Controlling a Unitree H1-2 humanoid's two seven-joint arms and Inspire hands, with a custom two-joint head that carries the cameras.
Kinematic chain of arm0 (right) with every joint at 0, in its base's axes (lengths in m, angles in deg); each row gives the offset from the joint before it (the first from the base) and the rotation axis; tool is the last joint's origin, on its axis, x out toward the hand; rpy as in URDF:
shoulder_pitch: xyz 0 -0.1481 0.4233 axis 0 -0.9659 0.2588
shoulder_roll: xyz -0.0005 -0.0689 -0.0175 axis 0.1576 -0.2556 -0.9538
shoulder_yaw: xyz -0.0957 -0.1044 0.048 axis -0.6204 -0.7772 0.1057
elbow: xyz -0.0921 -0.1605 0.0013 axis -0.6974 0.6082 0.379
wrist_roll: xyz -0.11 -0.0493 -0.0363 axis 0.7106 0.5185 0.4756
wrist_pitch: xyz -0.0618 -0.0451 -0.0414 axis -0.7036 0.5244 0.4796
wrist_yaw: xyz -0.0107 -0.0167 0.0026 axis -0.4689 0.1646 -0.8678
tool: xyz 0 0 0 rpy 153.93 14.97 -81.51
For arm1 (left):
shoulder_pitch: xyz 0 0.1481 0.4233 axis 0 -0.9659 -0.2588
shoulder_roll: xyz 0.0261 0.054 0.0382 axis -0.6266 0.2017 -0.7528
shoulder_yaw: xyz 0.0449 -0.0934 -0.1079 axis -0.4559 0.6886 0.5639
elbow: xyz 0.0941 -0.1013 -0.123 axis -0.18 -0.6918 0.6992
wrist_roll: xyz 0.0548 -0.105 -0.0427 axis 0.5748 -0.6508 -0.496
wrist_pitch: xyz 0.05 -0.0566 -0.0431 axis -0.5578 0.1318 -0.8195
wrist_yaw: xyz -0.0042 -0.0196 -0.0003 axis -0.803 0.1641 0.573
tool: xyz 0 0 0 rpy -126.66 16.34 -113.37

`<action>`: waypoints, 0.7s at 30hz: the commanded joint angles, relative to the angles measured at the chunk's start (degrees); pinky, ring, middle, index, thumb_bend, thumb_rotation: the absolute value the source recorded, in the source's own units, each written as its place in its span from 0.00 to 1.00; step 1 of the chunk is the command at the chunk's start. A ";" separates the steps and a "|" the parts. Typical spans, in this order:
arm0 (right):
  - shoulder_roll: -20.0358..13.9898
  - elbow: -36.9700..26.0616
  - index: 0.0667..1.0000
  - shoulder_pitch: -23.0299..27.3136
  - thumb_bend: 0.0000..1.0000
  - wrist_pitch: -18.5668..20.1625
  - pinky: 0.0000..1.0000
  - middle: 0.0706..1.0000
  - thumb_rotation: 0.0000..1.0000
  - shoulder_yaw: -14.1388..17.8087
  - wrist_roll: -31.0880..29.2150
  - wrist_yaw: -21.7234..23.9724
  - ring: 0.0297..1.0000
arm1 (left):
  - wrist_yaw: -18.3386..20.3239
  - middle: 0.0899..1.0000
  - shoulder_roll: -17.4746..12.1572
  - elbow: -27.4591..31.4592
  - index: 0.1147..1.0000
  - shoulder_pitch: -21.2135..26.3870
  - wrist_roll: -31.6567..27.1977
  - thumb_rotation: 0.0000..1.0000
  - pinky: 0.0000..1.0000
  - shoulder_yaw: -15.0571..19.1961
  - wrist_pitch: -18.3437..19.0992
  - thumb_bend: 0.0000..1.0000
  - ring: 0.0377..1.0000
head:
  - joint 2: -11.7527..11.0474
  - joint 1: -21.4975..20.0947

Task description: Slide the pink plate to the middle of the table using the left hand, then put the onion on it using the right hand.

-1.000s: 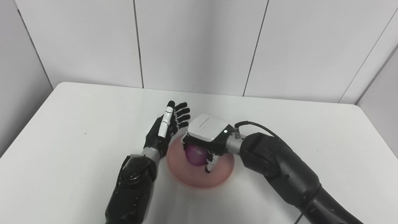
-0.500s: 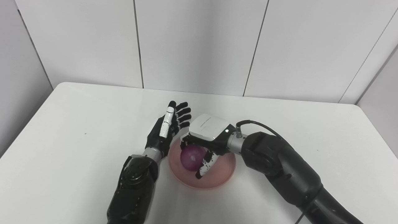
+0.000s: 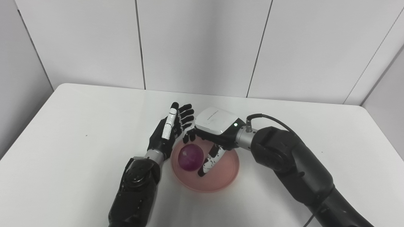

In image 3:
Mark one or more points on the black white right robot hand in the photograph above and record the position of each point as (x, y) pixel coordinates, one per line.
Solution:
(217, 129)

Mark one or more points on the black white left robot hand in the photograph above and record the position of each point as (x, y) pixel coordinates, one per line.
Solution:
(169, 132)

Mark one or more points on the purple red onion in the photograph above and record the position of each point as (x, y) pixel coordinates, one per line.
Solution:
(190, 157)

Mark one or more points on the pink round plastic plate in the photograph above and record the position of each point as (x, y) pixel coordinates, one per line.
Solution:
(217, 176)

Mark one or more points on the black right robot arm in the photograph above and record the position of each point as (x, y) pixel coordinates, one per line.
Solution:
(300, 170)

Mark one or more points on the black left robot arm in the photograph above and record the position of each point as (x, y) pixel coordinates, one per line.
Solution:
(135, 189)

